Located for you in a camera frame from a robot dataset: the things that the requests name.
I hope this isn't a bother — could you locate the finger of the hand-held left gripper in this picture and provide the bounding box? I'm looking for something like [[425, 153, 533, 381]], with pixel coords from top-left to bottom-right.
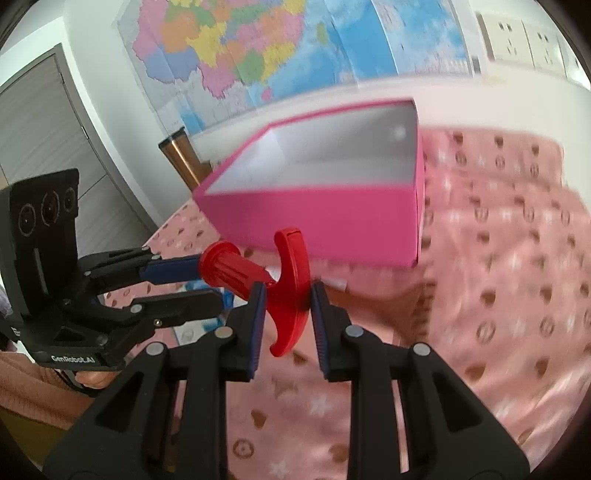
[[95, 289, 225, 324], [78, 247, 204, 291]]

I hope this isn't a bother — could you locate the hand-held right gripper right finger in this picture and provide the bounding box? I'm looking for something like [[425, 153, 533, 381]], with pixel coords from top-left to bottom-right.
[[309, 281, 532, 480]]

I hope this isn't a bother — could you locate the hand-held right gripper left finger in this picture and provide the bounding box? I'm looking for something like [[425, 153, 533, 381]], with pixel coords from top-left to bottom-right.
[[42, 281, 269, 480]]

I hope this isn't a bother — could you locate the red plastic T-handle tool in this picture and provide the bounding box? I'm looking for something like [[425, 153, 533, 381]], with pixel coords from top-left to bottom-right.
[[199, 227, 311, 357]]

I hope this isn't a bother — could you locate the pink cardboard box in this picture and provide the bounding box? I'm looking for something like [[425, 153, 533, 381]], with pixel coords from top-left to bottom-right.
[[191, 98, 426, 269]]

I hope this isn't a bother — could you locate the person's left forearm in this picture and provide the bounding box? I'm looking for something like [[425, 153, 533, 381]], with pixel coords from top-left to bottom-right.
[[0, 353, 95, 424]]

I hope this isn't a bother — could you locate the person's left hand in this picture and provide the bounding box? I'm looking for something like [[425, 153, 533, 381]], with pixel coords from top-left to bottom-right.
[[76, 372, 115, 391]]

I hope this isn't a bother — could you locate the white barcode packet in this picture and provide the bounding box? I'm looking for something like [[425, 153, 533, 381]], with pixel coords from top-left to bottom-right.
[[173, 318, 230, 345]]

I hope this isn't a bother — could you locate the copper metal tumbler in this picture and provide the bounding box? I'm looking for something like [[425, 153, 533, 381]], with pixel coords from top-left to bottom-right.
[[158, 129, 214, 193]]

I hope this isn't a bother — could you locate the grey wardrobe door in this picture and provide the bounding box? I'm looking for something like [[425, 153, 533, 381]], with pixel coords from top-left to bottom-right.
[[0, 44, 160, 241]]

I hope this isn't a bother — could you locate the pink printed blanket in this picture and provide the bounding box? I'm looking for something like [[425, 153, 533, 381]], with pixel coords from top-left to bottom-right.
[[104, 124, 591, 480]]

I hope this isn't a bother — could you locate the colourful wall map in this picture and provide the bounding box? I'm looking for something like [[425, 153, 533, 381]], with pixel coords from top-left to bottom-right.
[[117, 0, 482, 136]]

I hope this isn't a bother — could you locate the white wall socket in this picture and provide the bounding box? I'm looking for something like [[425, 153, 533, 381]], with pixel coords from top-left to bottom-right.
[[475, 13, 533, 64], [524, 21, 567, 71], [556, 34, 585, 80]]

